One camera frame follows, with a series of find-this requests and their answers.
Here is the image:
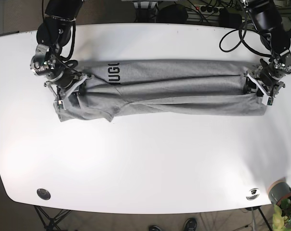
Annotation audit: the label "grey plant pot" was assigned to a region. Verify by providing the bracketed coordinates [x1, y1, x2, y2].
[267, 180, 291, 206]

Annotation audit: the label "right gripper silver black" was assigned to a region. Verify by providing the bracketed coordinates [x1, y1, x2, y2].
[44, 73, 94, 110]

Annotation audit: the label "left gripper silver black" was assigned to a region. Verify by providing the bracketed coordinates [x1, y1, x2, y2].
[242, 67, 285, 106]

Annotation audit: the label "light grey printed T-shirt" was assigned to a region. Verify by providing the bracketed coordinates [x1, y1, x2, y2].
[55, 60, 266, 121]

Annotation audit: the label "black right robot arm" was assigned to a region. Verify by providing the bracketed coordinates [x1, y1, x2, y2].
[30, 0, 93, 110]

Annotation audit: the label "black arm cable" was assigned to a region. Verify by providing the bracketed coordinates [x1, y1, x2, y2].
[41, 0, 88, 77]
[219, 0, 274, 58]

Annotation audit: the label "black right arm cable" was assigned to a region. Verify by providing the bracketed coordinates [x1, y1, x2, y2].
[41, 0, 88, 77]

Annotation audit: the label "black folding table legs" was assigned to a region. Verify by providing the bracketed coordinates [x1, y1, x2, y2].
[34, 205, 72, 231]

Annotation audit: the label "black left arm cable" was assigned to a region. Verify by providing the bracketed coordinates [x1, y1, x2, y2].
[219, 0, 274, 58]

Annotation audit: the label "silver table grommet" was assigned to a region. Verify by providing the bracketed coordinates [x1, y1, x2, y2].
[246, 188, 260, 201]
[37, 188, 51, 200]

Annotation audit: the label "green potted plant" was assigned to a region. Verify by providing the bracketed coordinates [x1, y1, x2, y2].
[272, 198, 291, 231]

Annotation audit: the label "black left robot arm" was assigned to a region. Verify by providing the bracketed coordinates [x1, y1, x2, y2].
[242, 0, 291, 105]

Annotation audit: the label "right silver table grommet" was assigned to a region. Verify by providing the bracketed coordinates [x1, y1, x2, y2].
[246, 188, 260, 201]

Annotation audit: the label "left silver table grommet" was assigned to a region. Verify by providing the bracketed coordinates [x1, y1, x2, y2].
[37, 188, 51, 200]

